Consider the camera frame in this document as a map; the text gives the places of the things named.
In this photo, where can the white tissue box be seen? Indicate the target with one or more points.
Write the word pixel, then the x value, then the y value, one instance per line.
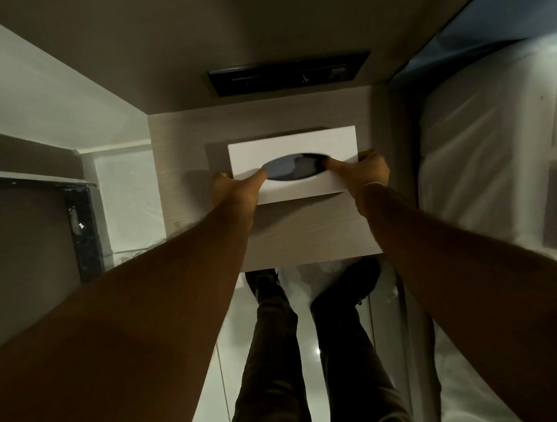
pixel 299 167

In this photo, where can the person's left black shoe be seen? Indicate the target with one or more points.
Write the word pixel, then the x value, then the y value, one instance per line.
pixel 264 283

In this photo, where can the blue bed headboard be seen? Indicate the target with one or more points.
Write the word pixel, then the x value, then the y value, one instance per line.
pixel 499 9

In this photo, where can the person's leg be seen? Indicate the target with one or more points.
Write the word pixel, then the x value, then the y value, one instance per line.
pixel 268 369
pixel 358 371

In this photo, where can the person's black shoe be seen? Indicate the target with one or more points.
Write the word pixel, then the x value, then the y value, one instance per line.
pixel 350 282
pixel 264 283

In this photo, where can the black wall switch panel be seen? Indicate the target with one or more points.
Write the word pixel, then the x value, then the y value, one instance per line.
pixel 289 74

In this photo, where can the person's left forearm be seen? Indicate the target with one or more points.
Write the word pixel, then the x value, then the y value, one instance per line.
pixel 123 324

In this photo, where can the bed with white sheet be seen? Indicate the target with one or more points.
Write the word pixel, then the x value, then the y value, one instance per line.
pixel 489 175

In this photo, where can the person's left leg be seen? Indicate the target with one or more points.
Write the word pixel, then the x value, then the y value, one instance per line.
pixel 268 369

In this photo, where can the person's right leg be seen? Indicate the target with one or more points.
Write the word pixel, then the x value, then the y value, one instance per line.
pixel 358 371

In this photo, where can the person's right hand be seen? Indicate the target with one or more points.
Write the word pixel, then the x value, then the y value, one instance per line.
pixel 367 169

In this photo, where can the person's right black shoe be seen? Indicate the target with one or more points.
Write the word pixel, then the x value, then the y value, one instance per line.
pixel 350 282

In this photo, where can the person's left hand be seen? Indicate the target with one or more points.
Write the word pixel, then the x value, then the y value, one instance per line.
pixel 232 190

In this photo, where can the person's right forearm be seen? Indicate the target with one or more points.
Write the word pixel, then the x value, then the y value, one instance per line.
pixel 484 287

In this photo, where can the light wood bedside table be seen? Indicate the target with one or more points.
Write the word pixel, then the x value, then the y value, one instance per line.
pixel 280 227

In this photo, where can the person's right thumb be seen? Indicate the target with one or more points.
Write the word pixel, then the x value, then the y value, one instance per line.
pixel 340 166

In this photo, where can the person's left thumb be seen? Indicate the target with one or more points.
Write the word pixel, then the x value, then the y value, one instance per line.
pixel 252 177

